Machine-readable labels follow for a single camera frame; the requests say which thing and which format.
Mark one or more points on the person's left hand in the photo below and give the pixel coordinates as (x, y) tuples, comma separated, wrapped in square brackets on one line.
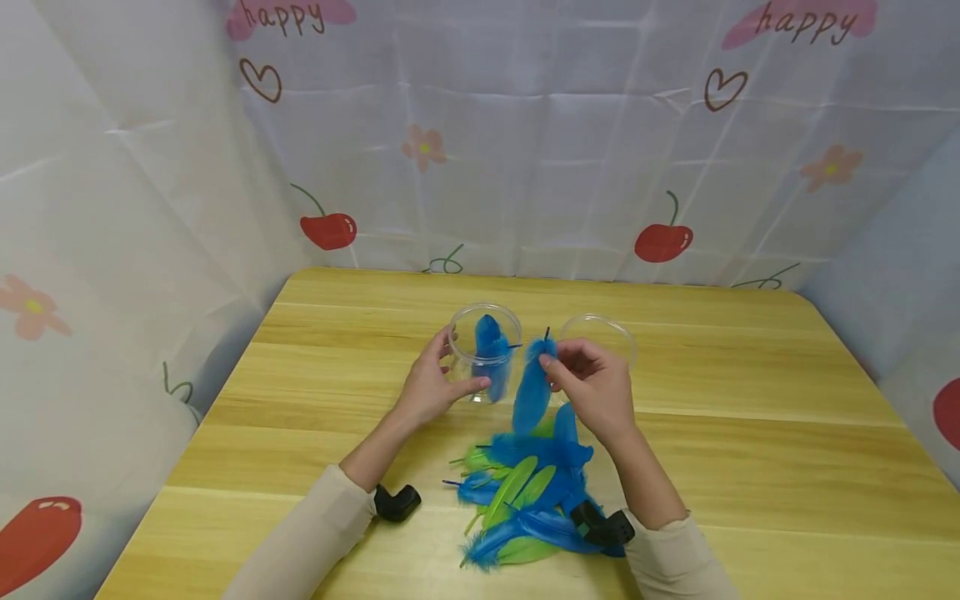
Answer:
[(424, 392)]

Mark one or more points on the person's right hand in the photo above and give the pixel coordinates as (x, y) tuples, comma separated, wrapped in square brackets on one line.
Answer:
[(604, 396)]

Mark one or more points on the person's right fingers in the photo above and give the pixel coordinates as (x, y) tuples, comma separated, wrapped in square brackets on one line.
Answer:
[(574, 367)]

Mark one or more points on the person's right thumb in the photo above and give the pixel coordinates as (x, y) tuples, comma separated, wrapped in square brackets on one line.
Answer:
[(561, 373)]

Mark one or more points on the person's left index finger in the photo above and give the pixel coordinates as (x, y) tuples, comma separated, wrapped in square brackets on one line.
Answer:
[(442, 343)]

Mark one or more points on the person's right index finger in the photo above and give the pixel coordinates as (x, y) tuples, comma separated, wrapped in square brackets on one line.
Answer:
[(579, 347)]

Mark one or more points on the person's left thumb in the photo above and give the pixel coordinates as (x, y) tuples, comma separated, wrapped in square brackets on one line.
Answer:
[(471, 387)]

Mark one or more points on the long blue feather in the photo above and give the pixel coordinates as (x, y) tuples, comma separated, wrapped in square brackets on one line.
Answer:
[(531, 392)]

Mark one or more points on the clear plastic cup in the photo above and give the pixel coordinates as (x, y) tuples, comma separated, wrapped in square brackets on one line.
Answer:
[(487, 354), (607, 333)]

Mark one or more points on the person's left forearm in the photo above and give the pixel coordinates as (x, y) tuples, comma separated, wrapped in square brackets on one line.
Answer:
[(322, 525)]

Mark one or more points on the person's right forearm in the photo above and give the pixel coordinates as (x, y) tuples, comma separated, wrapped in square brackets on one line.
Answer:
[(660, 517)]

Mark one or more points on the bunch of blue feathers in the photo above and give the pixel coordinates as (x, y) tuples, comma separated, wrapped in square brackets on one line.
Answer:
[(491, 350)]

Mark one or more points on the pile of blue green feathers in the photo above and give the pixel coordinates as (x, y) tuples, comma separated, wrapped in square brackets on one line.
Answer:
[(529, 496)]

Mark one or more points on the black wrist band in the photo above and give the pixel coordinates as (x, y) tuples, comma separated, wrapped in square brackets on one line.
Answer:
[(397, 502), (606, 527)]

